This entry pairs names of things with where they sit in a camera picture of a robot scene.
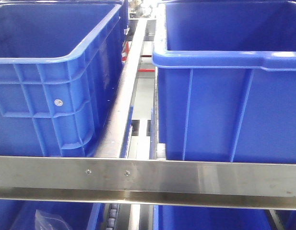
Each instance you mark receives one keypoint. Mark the blue crate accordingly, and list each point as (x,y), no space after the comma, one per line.
(208,218)
(227,80)
(59,69)
(20,215)

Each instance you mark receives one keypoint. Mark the stainless steel shelf rack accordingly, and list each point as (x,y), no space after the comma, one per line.
(108,178)

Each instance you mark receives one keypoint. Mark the blue crate upper middle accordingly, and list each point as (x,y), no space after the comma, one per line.
(227,80)

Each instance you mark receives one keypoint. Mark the blue crate upper left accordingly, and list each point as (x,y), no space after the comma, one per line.
(59,69)

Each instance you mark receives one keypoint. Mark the clear plastic bag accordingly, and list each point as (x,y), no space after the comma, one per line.
(48,221)

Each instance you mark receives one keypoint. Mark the blue crate bottom left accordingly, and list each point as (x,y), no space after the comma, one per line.
(20,215)

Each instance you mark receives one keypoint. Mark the blue crate bottom right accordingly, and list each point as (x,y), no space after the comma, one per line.
(208,218)

